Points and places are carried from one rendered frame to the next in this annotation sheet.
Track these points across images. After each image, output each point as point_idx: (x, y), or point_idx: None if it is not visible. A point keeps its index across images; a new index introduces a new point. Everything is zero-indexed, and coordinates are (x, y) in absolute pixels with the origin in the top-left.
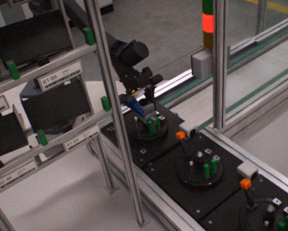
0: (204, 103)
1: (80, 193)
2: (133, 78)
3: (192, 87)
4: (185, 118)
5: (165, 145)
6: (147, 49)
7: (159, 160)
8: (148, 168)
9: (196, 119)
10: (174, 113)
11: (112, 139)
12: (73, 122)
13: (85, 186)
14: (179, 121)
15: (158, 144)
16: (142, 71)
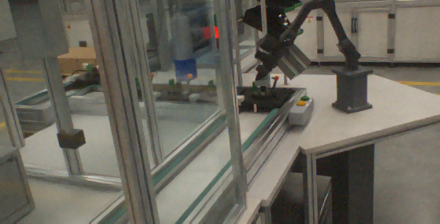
0: (247, 126)
1: None
2: (262, 51)
3: (262, 121)
4: (252, 117)
5: (245, 93)
6: (260, 44)
7: (243, 90)
8: (245, 87)
9: (244, 118)
10: (254, 102)
11: (278, 88)
12: (338, 107)
13: None
14: (248, 101)
15: (249, 93)
16: (262, 54)
